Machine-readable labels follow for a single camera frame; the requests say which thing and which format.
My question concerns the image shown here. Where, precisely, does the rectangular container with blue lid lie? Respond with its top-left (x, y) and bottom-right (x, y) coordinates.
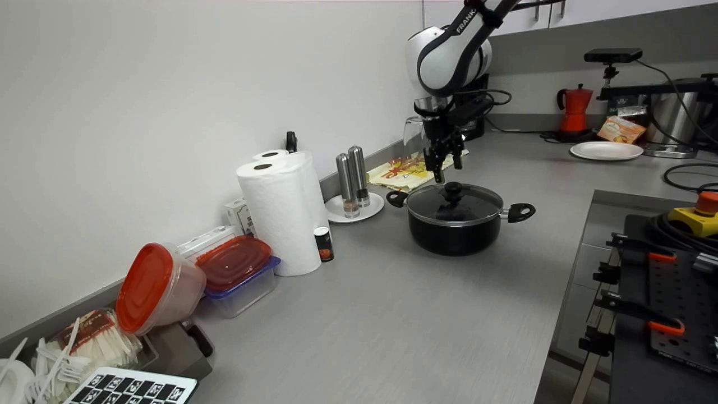
top-left (201, 256), bottom-right (284, 320)

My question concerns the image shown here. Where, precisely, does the glass lid with black knob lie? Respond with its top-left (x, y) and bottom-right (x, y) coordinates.
top-left (405, 179), bottom-right (506, 224)

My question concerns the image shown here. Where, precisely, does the round container with red lid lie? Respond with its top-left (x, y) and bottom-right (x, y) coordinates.
top-left (116, 240), bottom-right (210, 336)

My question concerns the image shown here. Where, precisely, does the white round saucer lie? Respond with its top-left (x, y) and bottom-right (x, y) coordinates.
top-left (324, 191), bottom-right (386, 227)

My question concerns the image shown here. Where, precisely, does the bag of white plastic cutlery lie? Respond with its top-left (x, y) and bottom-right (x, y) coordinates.
top-left (32, 307), bottom-right (145, 386)

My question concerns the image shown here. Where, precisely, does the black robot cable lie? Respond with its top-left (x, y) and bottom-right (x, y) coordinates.
top-left (468, 86), bottom-right (519, 136)

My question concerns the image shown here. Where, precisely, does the white wall outlet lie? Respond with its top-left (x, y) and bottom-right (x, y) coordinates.
top-left (222, 196), bottom-right (256, 237)

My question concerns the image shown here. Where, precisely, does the yellow emergency stop button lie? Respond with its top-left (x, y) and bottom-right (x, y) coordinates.
top-left (667, 188), bottom-right (718, 240)

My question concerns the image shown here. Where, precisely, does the black pot with two handles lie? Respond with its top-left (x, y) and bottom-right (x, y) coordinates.
top-left (386, 179), bottom-right (540, 258)

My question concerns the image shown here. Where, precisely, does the black white calibration board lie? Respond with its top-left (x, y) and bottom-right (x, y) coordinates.
top-left (63, 366), bottom-right (201, 404)

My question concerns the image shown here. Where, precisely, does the orange snack packet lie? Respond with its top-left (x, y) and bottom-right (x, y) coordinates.
top-left (596, 115), bottom-right (650, 146)

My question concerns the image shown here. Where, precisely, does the small spice bottle black cap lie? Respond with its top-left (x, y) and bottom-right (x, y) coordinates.
top-left (313, 224), bottom-right (338, 265)

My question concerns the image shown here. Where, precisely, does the red moka pot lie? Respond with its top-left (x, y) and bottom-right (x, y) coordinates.
top-left (555, 82), bottom-right (596, 141)

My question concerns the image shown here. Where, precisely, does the steel kettle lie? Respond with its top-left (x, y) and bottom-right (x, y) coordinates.
top-left (646, 88), bottom-right (703, 156)

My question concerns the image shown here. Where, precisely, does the white dinner plate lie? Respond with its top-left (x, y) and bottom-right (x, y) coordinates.
top-left (568, 139), bottom-right (646, 163)

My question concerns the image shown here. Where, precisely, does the grey metal tray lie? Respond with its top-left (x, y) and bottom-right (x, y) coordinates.
top-left (142, 319), bottom-right (219, 378)

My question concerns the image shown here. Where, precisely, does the rectangular container with red lid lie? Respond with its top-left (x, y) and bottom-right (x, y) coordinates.
top-left (196, 234), bottom-right (276, 297)

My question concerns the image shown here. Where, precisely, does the steel spice grinder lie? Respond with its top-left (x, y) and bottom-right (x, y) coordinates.
top-left (349, 144), bottom-right (372, 207)
top-left (335, 151), bottom-right (361, 215)

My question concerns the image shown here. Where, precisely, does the yellow red printed tea towel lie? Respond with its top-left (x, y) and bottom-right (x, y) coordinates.
top-left (369, 146), bottom-right (471, 191)

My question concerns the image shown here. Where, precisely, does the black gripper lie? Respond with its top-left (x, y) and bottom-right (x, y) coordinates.
top-left (416, 95), bottom-right (471, 187)

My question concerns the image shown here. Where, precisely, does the clear plastic container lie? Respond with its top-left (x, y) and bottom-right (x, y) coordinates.
top-left (175, 222), bottom-right (242, 259)

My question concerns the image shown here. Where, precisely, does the black camera on stand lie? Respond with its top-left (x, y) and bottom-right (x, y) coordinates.
top-left (583, 47), bottom-right (646, 90)

